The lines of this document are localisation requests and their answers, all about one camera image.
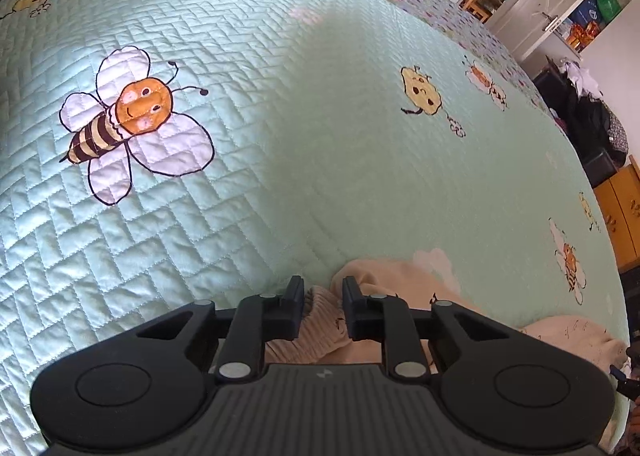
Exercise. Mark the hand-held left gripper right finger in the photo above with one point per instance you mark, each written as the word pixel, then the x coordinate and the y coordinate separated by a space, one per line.
pixel 352 303

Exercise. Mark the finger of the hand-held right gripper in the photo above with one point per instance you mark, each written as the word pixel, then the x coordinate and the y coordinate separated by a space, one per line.
pixel 632 387

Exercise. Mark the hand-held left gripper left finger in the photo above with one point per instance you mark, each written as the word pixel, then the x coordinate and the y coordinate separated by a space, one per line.
pixel 292 301

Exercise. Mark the beige smiley print pants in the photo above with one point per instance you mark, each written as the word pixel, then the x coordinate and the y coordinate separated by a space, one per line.
pixel 322 326

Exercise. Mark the pile of clothes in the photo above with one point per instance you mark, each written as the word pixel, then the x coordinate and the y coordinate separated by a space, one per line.
pixel 590 106

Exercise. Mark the green bee print bedspread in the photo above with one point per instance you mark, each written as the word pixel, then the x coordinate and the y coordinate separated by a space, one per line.
pixel 300 136

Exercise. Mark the wooden dresser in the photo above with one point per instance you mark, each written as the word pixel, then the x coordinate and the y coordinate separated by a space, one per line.
pixel 622 216

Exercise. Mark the wooden chair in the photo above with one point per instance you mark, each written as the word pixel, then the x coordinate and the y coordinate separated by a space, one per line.
pixel 480 1

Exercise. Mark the white door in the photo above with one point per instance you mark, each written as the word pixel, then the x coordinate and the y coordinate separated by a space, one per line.
pixel 540 6

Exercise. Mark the orange packets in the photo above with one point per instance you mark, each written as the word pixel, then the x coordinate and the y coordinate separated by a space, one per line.
pixel 582 34

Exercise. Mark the blue bag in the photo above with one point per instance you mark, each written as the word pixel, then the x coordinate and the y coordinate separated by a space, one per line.
pixel 590 14

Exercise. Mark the green bag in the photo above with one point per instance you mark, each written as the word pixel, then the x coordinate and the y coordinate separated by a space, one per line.
pixel 609 4

